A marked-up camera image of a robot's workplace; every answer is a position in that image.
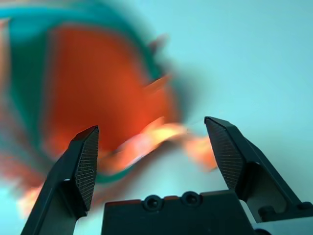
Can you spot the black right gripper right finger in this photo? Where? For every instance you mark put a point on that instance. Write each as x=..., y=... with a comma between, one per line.
x=244, y=159

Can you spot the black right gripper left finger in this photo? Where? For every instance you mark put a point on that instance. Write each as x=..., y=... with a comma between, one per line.
x=66, y=191

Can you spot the teal and orange backpack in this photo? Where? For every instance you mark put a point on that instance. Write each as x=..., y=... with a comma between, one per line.
x=97, y=85

